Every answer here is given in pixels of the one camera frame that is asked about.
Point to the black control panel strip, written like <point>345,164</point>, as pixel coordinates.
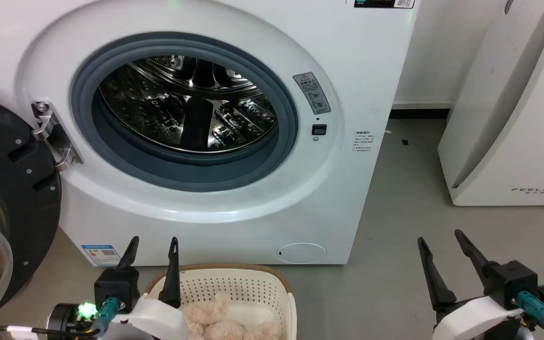
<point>376,3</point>

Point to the stainless steel washing machine drum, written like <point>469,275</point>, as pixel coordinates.
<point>158,106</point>

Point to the metal door hinge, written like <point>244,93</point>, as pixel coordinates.
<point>54,134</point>

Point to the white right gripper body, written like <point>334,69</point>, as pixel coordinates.
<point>470,318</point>

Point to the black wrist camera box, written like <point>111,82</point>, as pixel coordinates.
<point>510,283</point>
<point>117,288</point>

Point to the grey rubber door gasket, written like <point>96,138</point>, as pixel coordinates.
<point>82,118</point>

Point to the cream perforated laundry basket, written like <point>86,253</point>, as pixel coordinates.
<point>239,283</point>

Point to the fluffy beige plush toy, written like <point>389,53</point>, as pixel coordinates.
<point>220,326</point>

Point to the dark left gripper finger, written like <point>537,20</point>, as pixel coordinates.
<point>130,255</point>
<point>173,278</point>

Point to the round white filter cap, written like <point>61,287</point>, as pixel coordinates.
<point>301,253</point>

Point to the white front-load washing machine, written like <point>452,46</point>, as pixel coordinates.
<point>352,66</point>

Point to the black door latch socket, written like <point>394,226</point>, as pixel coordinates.
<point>319,129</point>

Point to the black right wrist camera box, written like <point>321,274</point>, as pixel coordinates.
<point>510,283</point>

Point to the white air purifier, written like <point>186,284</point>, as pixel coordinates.
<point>522,118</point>

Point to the small text sticker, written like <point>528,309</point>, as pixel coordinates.
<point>362,141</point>

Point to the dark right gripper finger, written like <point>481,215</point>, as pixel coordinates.
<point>437,278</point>
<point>472,255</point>

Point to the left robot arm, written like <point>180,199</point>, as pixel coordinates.
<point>62,321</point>

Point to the black washing machine door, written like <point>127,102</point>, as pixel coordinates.
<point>19,198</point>

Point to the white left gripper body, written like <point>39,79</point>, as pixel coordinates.
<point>156,321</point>

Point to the grey warning sticker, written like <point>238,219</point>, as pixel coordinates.
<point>312,93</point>

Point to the blue energy label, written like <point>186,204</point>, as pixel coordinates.
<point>101,255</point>

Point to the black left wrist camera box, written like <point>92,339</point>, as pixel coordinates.
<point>117,288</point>

